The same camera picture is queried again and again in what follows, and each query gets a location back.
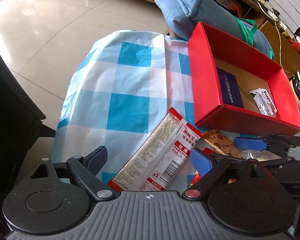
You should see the dark blue wafer box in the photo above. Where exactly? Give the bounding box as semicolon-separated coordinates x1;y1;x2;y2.
216;67;244;109

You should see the yellow cable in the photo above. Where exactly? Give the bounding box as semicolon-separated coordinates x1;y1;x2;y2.
234;0;294;75

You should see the red cardboard box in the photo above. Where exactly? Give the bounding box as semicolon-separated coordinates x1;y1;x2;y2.
187;22;300;137

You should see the brown cardboard box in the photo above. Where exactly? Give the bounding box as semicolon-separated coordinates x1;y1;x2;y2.
259;20;300;78

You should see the blue white checkered tablecloth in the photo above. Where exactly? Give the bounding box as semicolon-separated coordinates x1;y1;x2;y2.
51;29;300;193

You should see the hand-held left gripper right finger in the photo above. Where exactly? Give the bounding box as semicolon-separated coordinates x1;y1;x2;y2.
182;147;272;201

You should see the orange dark bag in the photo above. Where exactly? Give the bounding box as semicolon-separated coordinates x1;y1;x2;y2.
205;0;243;18

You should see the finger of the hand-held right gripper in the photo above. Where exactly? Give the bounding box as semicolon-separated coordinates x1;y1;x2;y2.
234;134;292;153

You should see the blue cloth bag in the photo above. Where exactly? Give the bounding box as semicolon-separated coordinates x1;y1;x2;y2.
154;0;274;58

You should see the gold snack packet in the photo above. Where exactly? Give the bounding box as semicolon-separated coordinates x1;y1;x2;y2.
202;129;245;159

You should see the long white red snack packet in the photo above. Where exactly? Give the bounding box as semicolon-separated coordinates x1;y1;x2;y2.
107;107;203;192

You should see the small white wafer packet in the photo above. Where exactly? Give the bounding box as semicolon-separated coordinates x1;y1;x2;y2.
249;87;278;117

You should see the dark furniture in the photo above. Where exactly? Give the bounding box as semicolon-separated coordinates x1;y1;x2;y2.
0;36;57;195

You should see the red plastic bag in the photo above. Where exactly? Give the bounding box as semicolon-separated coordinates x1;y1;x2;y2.
289;39;300;53

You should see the green bag strap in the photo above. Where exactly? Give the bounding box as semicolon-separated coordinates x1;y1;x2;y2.
234;17;274;59

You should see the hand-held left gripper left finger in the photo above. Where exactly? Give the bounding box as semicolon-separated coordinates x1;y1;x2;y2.
28;145;116;202

